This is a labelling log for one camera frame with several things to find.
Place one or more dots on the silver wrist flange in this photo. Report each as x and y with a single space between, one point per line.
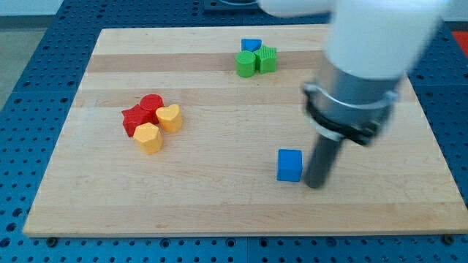
342 106

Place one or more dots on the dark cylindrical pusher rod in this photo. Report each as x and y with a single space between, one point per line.
321 162

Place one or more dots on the blue cube block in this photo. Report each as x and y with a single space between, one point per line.
289 165

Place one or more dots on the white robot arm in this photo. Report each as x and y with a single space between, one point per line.
371 45

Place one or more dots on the green star block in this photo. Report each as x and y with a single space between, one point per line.
266 59

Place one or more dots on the green cylinder block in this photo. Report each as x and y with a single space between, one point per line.
245 63

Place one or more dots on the blue triangle block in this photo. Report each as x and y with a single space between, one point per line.
251 44

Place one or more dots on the wooden board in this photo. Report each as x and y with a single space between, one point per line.
216 176

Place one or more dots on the yellow heart block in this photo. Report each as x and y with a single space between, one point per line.
170 118

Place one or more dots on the yellow hexagon block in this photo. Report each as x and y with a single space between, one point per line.
148 138

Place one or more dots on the red cylinder block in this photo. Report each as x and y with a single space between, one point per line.
151 103

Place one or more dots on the red star block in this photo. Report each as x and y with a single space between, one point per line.
133 117

